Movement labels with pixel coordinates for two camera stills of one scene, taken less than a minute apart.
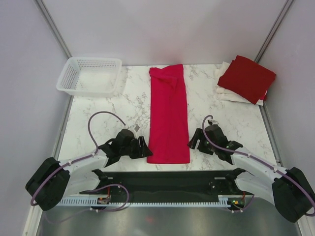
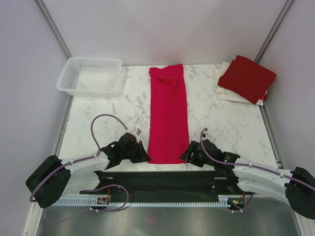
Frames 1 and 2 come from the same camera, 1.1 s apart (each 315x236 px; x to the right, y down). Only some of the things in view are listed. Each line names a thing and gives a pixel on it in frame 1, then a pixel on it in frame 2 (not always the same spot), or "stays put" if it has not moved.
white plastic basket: (94, 76) stays put
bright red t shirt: (168, 141) stays put
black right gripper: (199, 134) → (186, 155)
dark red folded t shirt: (248, 78) stays put
